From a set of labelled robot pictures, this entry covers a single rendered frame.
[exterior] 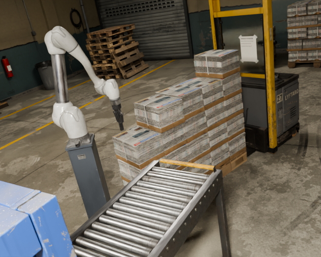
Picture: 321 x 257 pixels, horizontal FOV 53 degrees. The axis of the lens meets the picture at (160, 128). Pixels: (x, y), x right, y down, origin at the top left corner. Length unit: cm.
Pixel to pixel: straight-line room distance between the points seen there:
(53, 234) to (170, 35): 975
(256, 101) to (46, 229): 348
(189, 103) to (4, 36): 732
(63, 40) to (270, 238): 219
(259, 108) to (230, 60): 90
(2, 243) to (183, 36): 968
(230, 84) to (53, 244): 283
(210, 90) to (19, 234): 266
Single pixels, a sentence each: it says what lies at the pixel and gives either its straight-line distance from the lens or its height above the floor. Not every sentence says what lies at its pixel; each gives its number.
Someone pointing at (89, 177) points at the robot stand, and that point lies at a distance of 264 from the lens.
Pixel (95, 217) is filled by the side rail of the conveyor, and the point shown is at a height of 80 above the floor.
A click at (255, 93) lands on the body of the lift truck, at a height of 68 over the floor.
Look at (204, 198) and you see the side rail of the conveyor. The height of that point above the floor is 77.
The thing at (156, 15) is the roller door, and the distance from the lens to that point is 1055.
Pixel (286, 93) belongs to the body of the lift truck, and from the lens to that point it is 408.
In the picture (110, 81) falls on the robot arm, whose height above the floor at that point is 137.
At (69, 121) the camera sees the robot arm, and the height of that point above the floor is 120.
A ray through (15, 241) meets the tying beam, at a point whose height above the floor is 151.
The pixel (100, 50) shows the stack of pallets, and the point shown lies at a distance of 927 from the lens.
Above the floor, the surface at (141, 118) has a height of 93.
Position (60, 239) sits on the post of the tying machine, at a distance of 86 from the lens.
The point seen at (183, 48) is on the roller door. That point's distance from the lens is 1027.
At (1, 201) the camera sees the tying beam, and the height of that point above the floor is 155.
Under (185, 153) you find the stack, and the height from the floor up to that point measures 52.
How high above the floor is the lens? 193
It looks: 22 degrees down
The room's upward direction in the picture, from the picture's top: 10 degrees counter-clockwise
